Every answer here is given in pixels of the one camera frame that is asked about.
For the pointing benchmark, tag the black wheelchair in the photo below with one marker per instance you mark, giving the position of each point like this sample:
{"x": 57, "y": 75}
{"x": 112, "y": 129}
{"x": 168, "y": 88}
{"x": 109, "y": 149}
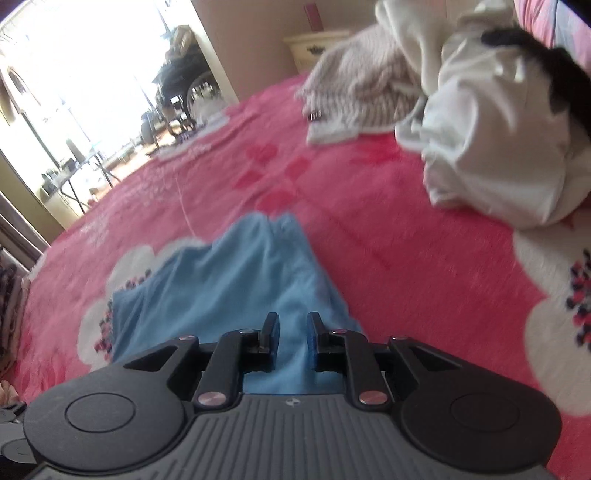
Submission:
{"x": 180, "y": 87}

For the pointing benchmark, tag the brown coat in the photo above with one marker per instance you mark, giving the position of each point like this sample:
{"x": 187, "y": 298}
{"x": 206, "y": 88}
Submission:
{"x": 180, "y": 41}

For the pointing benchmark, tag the cream nightstand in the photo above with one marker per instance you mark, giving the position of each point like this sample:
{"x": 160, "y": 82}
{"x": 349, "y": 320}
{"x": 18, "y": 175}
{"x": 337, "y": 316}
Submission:
{"x": 314, "y": 48}

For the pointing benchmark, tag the stack of folded clothes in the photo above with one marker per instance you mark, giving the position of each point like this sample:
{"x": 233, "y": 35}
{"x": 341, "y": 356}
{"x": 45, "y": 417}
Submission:
{"x": 9, "y": 300}

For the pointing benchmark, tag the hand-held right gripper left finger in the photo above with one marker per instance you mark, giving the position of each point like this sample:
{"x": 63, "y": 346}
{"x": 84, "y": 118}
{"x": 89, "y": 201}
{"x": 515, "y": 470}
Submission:
{"x": 272, "y": 332}

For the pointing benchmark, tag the pink patterned quilt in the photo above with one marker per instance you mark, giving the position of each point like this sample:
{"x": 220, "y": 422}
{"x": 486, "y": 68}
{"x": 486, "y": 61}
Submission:
{"x": 545, "y": 18}

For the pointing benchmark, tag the folding table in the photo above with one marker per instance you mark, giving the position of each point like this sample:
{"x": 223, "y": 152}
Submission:
{"x": 78, "y": 170}

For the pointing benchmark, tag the blue t-shirt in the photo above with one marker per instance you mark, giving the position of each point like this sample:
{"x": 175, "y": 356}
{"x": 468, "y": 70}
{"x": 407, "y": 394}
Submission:
{"x": 207, "y": 286}

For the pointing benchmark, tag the dark cloth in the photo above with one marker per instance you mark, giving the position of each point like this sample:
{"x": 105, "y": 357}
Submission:
{"x": 554, "y": 69}

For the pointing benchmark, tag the white garment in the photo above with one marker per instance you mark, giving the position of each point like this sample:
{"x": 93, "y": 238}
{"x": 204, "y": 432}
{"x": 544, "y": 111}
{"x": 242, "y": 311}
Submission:
{"x": 489, "y": 138}

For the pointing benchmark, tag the pale knit sweater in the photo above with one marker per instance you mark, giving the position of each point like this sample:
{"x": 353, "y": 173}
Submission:
{"x": 364, "y": 78}

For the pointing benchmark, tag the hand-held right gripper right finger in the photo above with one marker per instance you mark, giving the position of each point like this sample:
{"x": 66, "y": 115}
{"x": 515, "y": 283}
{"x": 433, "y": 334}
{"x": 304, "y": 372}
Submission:
{"x": 314, "y": 334}

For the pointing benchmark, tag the red floral blanket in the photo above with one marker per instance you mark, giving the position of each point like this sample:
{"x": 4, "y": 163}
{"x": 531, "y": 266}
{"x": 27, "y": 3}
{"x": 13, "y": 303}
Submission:
{"x": 369, "y": 230}

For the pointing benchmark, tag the white plastic bag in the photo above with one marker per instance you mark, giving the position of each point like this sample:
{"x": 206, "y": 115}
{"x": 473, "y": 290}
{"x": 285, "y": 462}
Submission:
{"x": 207, "y": 108}

